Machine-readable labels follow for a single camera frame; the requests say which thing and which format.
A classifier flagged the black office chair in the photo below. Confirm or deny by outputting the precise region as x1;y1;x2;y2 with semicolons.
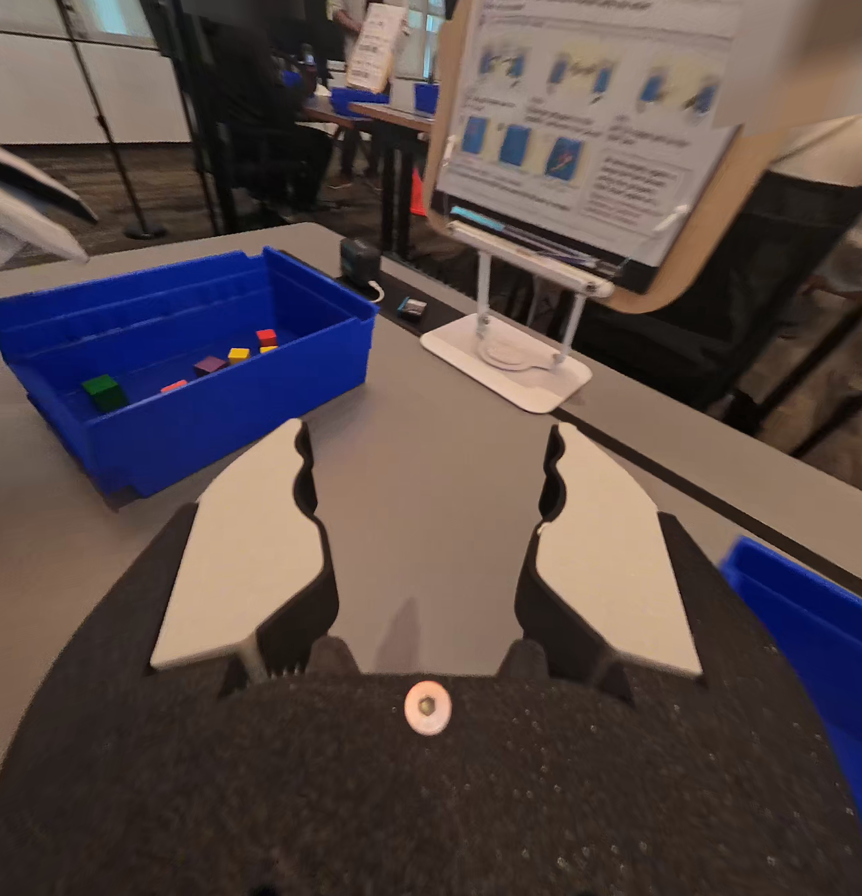
571;168;862;456

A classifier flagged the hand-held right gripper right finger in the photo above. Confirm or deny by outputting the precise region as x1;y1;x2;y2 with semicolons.
515;421;703;687

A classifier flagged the white paper sign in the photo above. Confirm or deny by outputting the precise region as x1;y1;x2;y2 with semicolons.
346;3;409;93

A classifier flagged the tablet with tan frame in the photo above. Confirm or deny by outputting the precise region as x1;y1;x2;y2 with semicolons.
424;0;862;316

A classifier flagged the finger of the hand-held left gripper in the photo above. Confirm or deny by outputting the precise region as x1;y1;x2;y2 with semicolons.
0;136;101;226
0;175;90;265

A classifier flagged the blue plastic bin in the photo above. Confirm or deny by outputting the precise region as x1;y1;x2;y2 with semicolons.
0;245;379;499
719;535;862;848

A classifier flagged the brown wooden table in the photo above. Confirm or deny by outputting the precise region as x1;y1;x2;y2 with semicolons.
301;94;435;256

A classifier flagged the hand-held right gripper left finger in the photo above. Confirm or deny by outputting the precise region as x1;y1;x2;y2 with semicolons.
150;418;341;683

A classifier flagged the green cube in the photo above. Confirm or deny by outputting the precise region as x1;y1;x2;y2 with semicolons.
81;374;130;414

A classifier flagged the black battery charger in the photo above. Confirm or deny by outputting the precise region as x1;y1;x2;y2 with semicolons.
339;237;383;281

